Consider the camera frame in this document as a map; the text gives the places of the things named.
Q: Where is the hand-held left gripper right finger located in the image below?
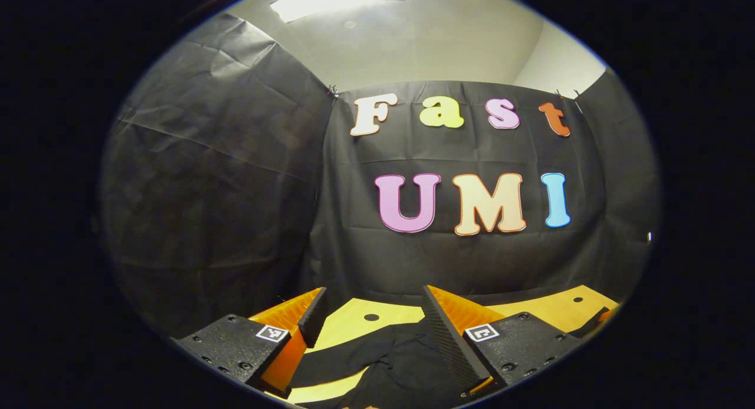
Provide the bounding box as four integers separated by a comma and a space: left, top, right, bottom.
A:
422, 285, 583, 397

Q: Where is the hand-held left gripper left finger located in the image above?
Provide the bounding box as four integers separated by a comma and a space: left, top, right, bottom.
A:
177, 287, 330, 397

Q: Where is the black button shirt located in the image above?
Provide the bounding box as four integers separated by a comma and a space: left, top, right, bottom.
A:
289, 318, 472, 409

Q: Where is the black backdrop cloth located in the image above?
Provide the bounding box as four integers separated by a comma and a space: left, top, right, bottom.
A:
100, 14, 660, 339

